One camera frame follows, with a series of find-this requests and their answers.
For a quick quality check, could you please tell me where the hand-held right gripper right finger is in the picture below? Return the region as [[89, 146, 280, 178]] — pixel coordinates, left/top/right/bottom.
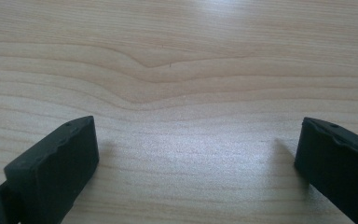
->
[[294, 117, 358, 224]]

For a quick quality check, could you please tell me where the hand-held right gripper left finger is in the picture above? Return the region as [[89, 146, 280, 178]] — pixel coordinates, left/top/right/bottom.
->
[[0, 115, 100, 224]]

